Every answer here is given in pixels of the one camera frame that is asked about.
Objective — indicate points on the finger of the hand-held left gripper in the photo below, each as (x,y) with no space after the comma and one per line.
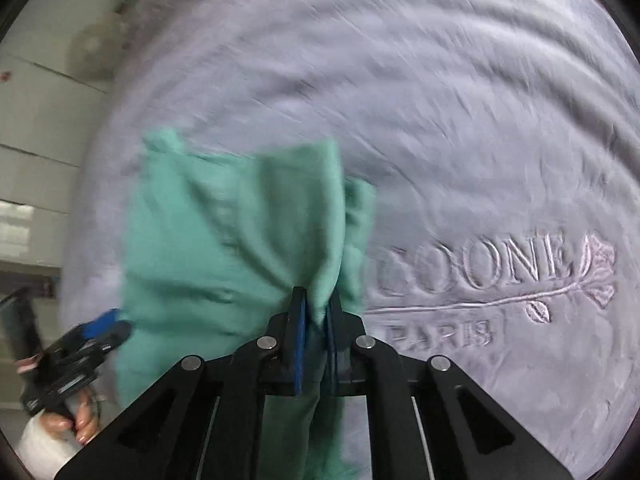
(116,335)
(102,322)

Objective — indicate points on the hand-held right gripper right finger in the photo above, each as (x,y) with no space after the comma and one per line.
(331,340)

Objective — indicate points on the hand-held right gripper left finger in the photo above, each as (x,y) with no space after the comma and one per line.
(298,340)

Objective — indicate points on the green garment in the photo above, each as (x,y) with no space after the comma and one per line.
(225,235)

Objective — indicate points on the person's left forearm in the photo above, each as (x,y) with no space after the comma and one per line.
(45,450)

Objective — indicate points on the person's left hand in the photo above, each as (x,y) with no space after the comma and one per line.
(82,417)

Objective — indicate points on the white cabinet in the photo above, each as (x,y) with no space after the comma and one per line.
(35,160)

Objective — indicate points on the lavender embossed blanket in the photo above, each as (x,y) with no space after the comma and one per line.
(450,110)

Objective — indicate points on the pale round object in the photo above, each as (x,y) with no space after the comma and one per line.
(95,47)

